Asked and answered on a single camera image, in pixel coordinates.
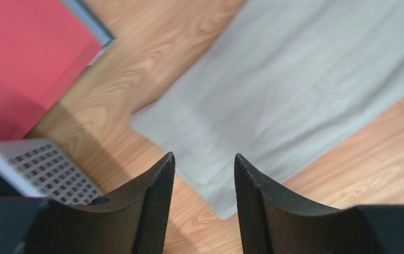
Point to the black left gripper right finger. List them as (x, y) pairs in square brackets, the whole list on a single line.
[(275, 219)]

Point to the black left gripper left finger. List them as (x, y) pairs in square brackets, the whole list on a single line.
[(130, 219)]

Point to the beige t-shirt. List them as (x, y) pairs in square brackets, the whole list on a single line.
[(285, 83)]

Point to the white laundry basket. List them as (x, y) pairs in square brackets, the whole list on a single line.
[(38, 168)]

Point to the red folder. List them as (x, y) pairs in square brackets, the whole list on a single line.
[(44, 47)]

